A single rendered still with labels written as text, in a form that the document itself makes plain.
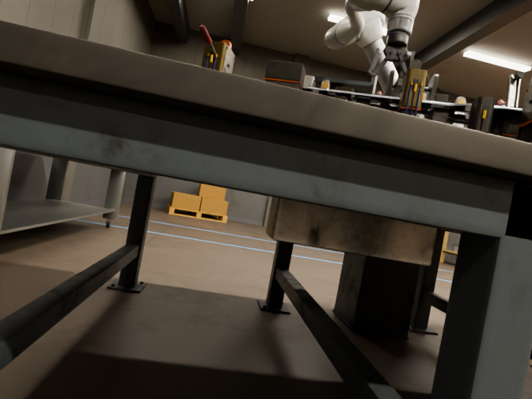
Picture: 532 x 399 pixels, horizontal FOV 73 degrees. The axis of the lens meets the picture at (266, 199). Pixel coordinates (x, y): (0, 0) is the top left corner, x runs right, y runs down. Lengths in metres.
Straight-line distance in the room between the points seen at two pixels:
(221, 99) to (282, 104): 0.07
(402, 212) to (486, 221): 0.12
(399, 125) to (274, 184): 0.16
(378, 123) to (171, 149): 0.24
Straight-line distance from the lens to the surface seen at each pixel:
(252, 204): 7.55
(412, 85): 1.22
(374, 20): 2.08
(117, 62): 0.42
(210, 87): 0.40
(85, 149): 0.45
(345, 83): 1.72
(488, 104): 1.27
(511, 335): 0.61
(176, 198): 6.57
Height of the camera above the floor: 0.58
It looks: level
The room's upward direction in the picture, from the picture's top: 10 degrees clockwise
